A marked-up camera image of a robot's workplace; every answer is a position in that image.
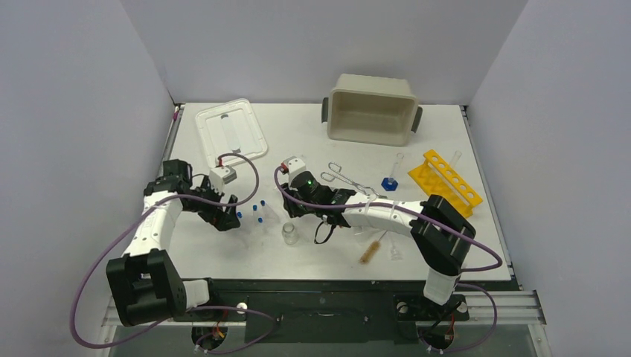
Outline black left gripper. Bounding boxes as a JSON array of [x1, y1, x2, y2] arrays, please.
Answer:
[[185, 176, 240, 231]]

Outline metal crucible tongs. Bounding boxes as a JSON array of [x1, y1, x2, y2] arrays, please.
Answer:
[[320, 161, 387, 199]]

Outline beige plastic tub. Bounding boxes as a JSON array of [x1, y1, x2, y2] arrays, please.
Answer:
[[321, 74, 423, 147]]

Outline yellow test tube rack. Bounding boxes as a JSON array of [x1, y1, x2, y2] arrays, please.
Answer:
[[408, 149, 483, 218]]

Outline large clear test tube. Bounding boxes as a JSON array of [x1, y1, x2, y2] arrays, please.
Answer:
[[449, 150, 462, 169]]

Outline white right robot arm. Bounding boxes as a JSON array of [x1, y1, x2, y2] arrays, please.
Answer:
[[279, 171, 476, 318]]

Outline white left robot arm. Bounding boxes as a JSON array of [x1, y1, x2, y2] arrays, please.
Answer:
[[106, 159, 240, 327]]

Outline small glass jar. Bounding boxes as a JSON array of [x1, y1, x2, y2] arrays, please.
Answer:
[[281, 222, 299, 245]]

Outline graduated cylinder blue base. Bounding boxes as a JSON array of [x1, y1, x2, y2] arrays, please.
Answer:
[[381, 152, 405, 192]]

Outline white plastic tub lid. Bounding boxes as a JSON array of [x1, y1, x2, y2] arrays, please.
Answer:
[[195, 98, 269, 167]]

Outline test tube brush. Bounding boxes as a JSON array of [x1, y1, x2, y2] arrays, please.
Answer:
[[359, 232, 386, 265]]

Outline clear glass funnel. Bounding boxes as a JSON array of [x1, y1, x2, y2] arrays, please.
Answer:
[[390, 242, 403, 261]]

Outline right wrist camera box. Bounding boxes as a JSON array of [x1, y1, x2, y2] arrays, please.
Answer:
[[280, 156, 307, 183]]

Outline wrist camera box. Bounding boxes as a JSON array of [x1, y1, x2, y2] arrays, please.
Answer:
[[208, 158, 237, 193], [280, 156, 307, 183]]

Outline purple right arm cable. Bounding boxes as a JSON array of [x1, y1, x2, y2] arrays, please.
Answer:
[[273, 166, 504, 356]]

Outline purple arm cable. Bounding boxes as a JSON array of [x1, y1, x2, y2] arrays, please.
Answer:
[[68, 152, 275, 356], [273, 166, 504, 356]]

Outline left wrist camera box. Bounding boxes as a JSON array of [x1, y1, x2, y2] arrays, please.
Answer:
[[208, 158, 237, 193]]

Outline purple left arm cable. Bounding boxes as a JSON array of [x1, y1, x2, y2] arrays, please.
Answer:
[[68, 152, 275, 356]]

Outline black base frame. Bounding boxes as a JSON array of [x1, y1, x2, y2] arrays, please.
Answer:
[[177, 279, 517, 344]]

